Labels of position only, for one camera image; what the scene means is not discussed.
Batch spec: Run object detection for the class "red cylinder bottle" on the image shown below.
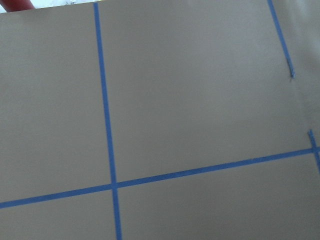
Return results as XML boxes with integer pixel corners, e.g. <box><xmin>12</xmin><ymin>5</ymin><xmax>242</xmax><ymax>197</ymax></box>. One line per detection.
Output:
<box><xmin>0</xmin><ymin>0</ymin><xmax>35</xmax><ymax>12</ymax></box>

